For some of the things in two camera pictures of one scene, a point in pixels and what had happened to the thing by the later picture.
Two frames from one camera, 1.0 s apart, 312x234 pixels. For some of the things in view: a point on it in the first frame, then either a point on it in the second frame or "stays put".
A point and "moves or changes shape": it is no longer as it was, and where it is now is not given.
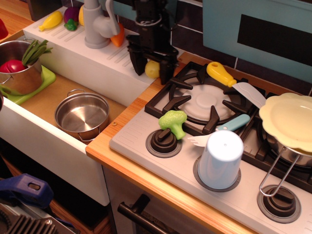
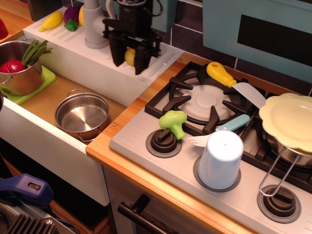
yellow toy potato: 152,68 moves or changes shape
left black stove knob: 164,144 stays put
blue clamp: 28,189 stays put
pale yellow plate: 286,118 stays put
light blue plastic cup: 220,159 stays put
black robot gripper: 153,37 → 133,28
